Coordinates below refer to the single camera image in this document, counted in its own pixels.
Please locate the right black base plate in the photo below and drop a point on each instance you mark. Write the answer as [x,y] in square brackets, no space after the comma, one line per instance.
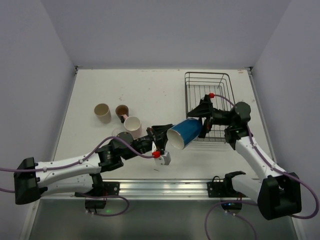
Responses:
[222,188]

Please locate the clear glass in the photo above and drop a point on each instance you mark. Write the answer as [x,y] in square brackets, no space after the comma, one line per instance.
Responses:
[117,131]

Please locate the aluminium mounting rail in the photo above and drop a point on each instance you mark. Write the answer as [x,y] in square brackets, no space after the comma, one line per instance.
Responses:
[138,189]

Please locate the pink cup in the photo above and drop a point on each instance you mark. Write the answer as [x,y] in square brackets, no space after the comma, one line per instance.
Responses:
[133,125]

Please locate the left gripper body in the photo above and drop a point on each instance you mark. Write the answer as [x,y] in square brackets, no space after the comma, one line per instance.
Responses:
[154,136]

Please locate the blue mug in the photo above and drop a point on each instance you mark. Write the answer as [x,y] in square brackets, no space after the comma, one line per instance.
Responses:
[183,133]

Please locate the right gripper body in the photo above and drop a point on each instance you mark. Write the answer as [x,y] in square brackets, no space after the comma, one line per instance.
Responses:
[208,115]

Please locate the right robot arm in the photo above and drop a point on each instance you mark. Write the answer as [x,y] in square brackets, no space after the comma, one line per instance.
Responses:
[276,193]

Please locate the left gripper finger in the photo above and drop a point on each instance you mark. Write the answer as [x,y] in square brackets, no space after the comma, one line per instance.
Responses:
[161,144]
[161,129]

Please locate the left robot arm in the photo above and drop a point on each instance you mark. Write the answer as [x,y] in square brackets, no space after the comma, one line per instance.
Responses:
[82,174]

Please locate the beige cup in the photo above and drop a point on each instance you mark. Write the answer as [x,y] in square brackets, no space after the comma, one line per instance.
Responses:
[103,113]

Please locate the dark wire dish rack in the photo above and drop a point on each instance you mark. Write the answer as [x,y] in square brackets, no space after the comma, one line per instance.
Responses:
[229,112]

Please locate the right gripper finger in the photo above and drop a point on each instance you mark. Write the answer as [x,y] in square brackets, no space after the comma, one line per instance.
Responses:
[200,111]
[205,129]

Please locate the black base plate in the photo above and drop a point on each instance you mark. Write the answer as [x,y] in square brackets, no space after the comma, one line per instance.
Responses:
[101,190]
[222,188]

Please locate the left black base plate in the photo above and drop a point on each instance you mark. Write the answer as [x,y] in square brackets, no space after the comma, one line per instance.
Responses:
[101,190]

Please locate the dark brown mug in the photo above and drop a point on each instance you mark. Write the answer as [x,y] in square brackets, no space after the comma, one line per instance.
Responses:
[122,111]

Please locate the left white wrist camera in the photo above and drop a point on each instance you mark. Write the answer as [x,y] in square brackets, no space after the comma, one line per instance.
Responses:
[160,156]

